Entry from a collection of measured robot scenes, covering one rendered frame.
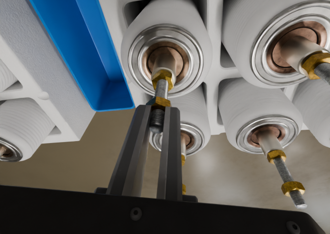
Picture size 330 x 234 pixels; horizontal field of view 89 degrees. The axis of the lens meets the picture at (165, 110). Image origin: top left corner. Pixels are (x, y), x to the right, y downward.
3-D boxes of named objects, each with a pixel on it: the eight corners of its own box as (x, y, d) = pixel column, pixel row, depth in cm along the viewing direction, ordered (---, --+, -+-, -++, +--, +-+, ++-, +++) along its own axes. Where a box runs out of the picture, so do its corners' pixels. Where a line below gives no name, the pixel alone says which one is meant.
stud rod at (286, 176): (273, 145, 22) (306, 209, 16) (264, 146, 22) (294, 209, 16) (274, 140, 21) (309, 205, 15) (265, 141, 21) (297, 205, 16)
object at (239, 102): (254, 86, 39) (296, 153, 25) (211, 93, 40) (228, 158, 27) (259, 45, 33) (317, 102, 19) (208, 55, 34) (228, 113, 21)
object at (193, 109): (149, 82, 39) (134, 143, 26) (173, 48, 34) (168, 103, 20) (182, 101, 42) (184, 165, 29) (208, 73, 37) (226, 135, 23)
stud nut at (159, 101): (143, 111, 12) (141, 119, 12) (149, 93, 11) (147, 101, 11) (168, 119, 13) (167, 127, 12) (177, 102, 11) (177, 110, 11)
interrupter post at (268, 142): (272, 138, 23) (283, 159, 21) (254, 140, 24) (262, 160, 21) (275, 126, 22) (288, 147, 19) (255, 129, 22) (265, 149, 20)
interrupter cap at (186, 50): (129, 89, 20) (128, 92, 19) (127, 16, 15) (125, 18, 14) (194, 97, 20) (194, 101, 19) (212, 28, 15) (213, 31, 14)
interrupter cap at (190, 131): (143, 141, 26) (142, 145, 25) (171, 110, 21) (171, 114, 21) (183, 159, 28) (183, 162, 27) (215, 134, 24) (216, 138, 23)
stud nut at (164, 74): (150, 83, 15) (148, 88, 14) (155, 67, 14) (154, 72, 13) (170, 90, 15) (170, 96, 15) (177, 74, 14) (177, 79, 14)
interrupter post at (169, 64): (153, 72, 18) (149, 89, 15) (154, 49, 16) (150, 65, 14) (175, 74, 18) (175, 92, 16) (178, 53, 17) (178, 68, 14)
